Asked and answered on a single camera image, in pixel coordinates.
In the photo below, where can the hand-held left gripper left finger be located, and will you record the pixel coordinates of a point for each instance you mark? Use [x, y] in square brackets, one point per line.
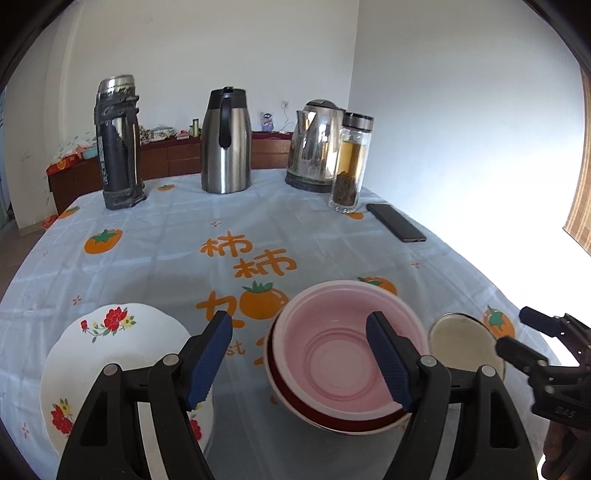
[210, 360]

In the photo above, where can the dark wooden sideboard cabinet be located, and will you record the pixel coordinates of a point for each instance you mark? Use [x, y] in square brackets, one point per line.
[180, 154]

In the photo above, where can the stainless steel electric kettle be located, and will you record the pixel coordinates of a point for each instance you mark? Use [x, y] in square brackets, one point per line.
[309, 147]

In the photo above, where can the dark red bowl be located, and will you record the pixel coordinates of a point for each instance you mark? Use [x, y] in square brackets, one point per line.
[332, 420]

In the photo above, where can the orange fruit print tablecloth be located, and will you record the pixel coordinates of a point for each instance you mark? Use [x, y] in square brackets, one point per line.
[161, 267]

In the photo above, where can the floral cloth bundle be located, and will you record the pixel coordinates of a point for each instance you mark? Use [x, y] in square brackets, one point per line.
[78, 144]

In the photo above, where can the glass tea bottle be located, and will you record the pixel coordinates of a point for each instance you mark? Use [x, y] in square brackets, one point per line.
[351, 175]

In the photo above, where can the worn black vacuum flask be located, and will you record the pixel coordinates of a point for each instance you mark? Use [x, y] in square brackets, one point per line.
[115, 152]

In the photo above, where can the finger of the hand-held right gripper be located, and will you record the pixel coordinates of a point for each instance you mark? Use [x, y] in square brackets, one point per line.
[540, 318]
[517, 353]

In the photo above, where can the person's right hand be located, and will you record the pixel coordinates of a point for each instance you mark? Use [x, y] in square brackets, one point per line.
[570, 447]

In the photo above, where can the pink plastic bowl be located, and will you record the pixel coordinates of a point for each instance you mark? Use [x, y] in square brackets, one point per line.
[341, 360]

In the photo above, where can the bamboo window blind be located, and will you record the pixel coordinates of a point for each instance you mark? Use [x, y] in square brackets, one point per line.
[581, 207]

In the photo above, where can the green tin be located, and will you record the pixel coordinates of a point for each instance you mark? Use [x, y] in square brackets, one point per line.
[195, 128]

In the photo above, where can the steel thermal carafe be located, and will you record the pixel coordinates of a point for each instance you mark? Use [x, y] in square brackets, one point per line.
[235, 157]

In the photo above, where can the white plate with red flowers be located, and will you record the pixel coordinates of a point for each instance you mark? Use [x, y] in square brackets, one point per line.
[124, 341]

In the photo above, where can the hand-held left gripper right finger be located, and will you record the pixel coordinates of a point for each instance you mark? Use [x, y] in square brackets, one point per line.
[388, 355]

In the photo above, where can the red orange box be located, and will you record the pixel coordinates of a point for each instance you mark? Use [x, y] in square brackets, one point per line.
[62, 165]

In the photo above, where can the small blue white packet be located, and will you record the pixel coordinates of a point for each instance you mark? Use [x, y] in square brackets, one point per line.
[268, 121]

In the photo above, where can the teal basin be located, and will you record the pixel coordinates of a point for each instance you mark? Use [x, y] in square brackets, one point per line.
[90, 153]

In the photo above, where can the black smartphone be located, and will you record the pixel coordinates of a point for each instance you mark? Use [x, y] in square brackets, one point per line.
[397, 224]

